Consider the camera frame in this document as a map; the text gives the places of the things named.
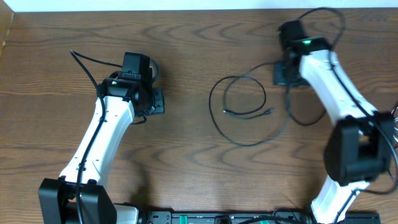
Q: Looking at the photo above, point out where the black usb cable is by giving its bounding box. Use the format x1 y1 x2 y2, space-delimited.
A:
390 105 398 150
208 61 327 147

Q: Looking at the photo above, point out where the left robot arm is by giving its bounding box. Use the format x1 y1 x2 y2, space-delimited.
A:
39 52 165 223

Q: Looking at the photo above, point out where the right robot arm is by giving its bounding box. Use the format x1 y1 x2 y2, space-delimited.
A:
274 20 397 223

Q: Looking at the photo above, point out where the black left camera cable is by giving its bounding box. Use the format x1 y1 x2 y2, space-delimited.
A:
69 49 124 224

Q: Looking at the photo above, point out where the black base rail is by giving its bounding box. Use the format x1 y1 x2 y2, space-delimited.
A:
114 202 382 224

